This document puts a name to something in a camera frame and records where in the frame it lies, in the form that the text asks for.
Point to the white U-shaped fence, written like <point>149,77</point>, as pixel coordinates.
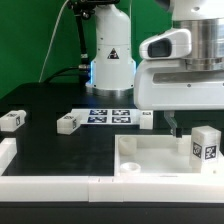
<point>196,188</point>

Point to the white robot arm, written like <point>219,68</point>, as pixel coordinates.
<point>113,70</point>

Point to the white square tabletop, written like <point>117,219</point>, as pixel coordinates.
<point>145,155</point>

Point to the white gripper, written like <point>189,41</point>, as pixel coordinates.
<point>166,85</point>

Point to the tag marker sheet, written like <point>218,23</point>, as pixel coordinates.
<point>108,116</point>

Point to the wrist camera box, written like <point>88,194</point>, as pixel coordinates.
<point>171,44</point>

